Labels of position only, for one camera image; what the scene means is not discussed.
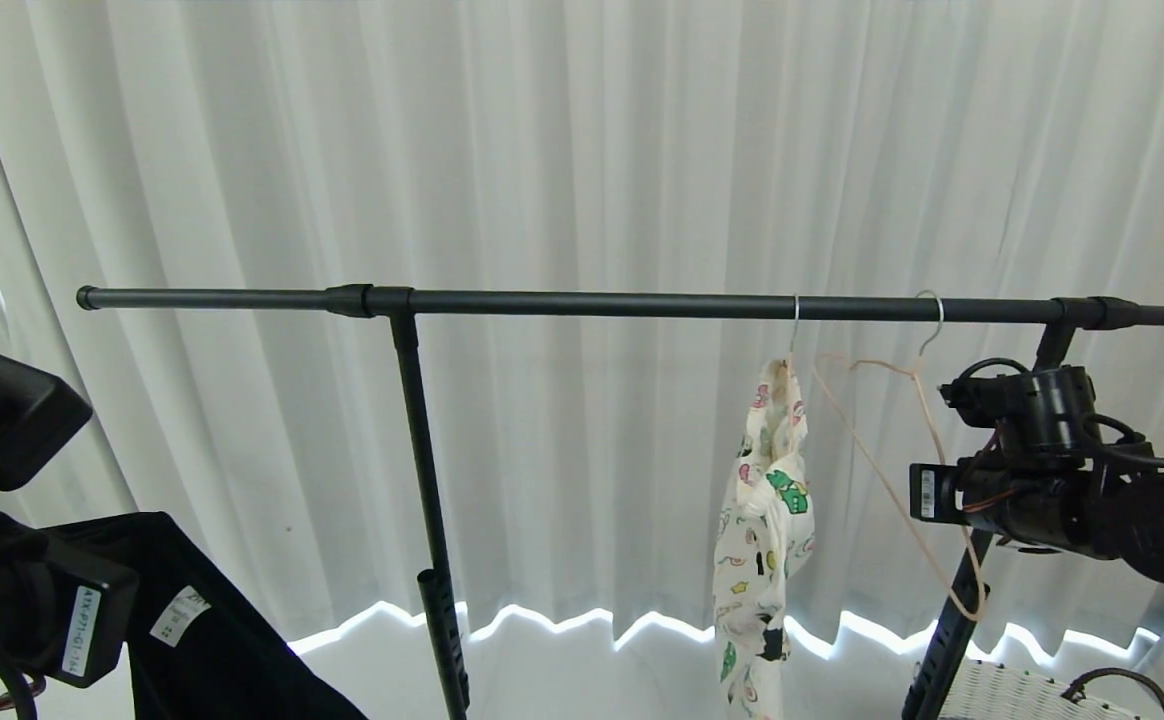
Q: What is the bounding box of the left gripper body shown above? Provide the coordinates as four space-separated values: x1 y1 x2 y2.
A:
0 528 141 691

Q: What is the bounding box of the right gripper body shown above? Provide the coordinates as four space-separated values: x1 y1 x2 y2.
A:
908 458 1121 558

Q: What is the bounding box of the pink clothes hanger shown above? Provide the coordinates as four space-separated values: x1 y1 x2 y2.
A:
785 295 805 383
809 289 990 624

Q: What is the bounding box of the black garment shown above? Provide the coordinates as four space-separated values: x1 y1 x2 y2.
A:
46 511 369 720

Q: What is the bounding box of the cream printed garment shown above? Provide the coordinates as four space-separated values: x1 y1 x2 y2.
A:
711 357 817 720

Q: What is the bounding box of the white laundry basket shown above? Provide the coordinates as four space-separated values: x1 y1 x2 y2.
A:
936 659 1164 720

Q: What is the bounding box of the black clothes rack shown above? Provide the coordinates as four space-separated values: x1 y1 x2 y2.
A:
76 284 1164 720

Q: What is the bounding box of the white curtain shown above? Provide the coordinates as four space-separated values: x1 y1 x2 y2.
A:
0 0 1164 663

